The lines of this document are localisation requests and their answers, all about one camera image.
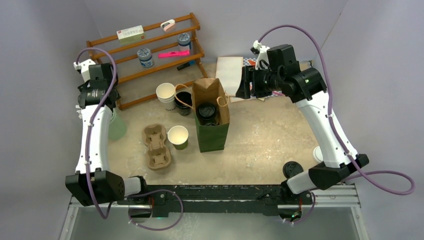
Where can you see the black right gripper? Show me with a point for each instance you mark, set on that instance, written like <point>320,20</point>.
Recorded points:
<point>250,74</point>

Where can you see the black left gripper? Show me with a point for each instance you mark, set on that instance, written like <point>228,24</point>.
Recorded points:
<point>84,86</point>

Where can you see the green paper bag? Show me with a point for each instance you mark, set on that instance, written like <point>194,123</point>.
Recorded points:
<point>210,90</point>

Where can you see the white paper cup stack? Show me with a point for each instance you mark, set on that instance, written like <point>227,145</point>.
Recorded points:
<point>165,93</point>
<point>178,136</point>

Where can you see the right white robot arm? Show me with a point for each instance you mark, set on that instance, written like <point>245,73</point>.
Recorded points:
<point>338,163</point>

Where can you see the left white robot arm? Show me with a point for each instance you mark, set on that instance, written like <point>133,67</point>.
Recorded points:
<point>92,177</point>

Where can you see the blue checkered paper bag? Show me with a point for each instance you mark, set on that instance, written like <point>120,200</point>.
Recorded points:
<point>249,62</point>

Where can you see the white paper bag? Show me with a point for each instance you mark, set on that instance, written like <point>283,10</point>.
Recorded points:
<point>229,72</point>

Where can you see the blue lidded jar left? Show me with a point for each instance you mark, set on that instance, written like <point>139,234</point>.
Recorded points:
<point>145,57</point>

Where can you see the blue lidded jar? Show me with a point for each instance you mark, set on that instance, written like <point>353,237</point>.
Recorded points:
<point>145,57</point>
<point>184,42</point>

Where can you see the wooden shelf rack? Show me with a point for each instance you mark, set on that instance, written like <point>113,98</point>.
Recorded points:
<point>157,47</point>

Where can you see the white green box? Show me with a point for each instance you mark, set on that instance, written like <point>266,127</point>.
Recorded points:
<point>131,35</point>

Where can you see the green straw holder cup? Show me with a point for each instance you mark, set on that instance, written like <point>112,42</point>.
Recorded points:
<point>117,127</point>

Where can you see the black blue marker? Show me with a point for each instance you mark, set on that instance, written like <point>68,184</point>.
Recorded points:
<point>185,65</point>

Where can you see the black paper cup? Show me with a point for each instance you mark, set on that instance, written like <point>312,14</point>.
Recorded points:
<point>183,102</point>

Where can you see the pink marker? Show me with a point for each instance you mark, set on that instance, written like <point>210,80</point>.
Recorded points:
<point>173,54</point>

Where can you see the blue lidded jar right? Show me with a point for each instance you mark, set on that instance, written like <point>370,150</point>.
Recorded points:
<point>184,42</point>

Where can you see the pink white clip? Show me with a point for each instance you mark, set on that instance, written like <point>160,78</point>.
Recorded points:
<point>168,26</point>

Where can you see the white cup lid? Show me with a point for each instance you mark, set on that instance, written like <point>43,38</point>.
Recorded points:
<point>317,154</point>

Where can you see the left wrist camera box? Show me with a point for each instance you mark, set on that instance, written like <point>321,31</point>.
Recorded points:
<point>83,68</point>

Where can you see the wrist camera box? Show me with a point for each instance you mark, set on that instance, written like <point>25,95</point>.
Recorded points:
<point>83,68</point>
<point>261,52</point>

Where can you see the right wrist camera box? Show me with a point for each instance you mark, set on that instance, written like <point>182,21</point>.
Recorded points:
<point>261,52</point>

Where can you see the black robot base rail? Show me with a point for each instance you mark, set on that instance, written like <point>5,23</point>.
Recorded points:
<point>265,199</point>

